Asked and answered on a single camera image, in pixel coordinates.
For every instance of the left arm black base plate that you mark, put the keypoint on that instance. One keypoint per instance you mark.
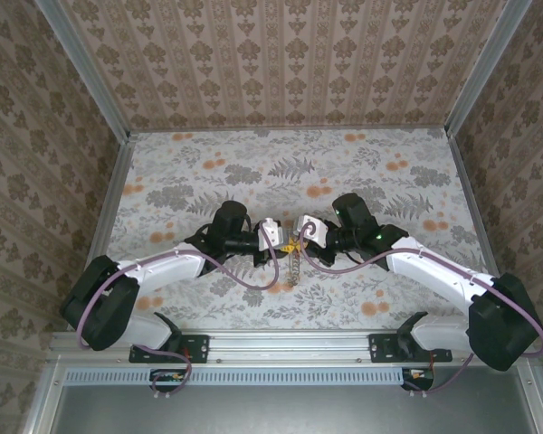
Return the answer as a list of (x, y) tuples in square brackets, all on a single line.
[(194, 348)]

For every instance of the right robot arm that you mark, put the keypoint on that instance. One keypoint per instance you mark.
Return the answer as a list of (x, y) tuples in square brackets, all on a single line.
[(502, 330)]

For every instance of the yellow power connector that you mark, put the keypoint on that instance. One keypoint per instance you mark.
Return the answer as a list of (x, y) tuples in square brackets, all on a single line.
[(177, 375), (418, 374)]

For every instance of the aluminium frame bar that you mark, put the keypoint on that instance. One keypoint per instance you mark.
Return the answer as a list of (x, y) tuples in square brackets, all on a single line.
[(536, 402), (43, 402)]

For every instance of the grey metal panel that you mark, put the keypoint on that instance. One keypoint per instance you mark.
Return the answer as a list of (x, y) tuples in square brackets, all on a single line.
[(289, 411)]

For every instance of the aluminium mounting rail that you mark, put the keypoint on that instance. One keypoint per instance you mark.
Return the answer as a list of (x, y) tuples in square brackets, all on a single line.
[(289, 346)]

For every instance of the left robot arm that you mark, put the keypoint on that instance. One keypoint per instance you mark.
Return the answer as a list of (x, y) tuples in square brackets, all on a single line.
[(104, 312)]

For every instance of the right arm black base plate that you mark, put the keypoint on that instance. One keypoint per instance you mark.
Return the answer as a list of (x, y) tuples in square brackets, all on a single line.
[(382, 348)]

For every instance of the thin aluminium table end rail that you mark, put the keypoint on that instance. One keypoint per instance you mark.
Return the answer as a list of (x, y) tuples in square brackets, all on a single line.
[(289, 129)]

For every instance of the floral patterned table sheet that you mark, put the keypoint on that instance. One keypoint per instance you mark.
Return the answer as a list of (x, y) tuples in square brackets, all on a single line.
[(271, 149)]

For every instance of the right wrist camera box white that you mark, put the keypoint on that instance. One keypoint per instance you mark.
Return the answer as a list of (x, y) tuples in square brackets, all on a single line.
[(314, 237)]

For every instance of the metal spiral keyring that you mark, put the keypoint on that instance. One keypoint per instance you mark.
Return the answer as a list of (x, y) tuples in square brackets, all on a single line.
[(293, 271)]

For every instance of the aluminium frame post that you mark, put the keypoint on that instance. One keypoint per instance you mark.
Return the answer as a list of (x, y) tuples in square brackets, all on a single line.
[(488, 59), (83, 59)]

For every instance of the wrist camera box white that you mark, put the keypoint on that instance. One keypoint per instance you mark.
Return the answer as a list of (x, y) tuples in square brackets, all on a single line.
[(314, 237), (271, 235)]

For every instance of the aluminium table side rail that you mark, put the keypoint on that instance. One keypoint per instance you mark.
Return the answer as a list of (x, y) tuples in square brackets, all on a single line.
[(467, 181), (116, 181)]

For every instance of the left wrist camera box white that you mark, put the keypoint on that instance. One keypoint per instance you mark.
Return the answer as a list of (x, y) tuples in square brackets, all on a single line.
[(271, 235)]

